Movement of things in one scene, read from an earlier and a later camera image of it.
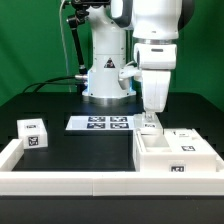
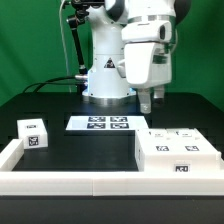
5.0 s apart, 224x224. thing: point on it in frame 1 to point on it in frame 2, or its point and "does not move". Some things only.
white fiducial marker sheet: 100,123 does not move
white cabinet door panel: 187,140 does not move
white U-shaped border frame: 15,182 does not move
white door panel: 140,122 to 156,142
